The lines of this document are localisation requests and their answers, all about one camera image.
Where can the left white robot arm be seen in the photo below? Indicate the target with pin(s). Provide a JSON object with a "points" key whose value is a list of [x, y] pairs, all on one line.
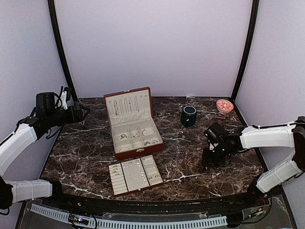
{"points": [[27, 132]]}

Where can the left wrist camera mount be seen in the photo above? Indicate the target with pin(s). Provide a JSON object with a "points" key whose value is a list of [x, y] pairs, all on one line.
{"points": [[50, 101]]}

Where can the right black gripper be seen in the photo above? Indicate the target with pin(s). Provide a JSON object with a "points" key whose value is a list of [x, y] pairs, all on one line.
{"points": [[208, 161]]}

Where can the red jewelry tray insert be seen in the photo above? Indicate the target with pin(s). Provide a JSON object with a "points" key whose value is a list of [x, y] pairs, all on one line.
{"points": [[134, 175]]}

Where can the red wooden jewelry box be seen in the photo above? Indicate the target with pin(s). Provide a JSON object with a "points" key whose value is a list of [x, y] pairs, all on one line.
{"points": [[130, 112]]}

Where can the silver bangle with charm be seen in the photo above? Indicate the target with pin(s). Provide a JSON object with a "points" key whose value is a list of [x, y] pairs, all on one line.
{"points": [[148, 131]]}

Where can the left black frame post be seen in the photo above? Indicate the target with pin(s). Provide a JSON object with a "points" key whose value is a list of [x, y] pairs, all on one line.
{"points": [[60, 49]]}

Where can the right black frame post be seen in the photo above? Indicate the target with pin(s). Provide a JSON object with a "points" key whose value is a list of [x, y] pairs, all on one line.
{"points": [[247, 47]]}

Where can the dark green mug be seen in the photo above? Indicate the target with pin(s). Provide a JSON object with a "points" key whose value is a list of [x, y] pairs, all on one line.
{"points": [[188, 116]]}

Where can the pile of silver bangles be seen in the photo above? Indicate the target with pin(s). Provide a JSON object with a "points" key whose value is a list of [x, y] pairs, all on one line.
{"points": [[150, 142]]}

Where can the red white patterned bowl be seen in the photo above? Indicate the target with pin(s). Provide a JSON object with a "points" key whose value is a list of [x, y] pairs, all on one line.
{"points": [[224, 106]]}

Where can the grey slotted cable duct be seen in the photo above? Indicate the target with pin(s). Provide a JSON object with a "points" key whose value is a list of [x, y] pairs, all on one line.
{"points": [[123, 221]]}

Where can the black frame post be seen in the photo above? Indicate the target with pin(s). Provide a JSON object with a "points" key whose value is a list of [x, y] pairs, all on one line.
{"points": [[60, 49], [247, 47]]}

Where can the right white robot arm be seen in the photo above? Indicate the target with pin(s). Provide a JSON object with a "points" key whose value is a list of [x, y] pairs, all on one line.
{"points": [[290, 135]]}

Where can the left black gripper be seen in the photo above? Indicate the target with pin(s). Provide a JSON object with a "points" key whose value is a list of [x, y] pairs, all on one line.
{"points": [[79, 118]]}

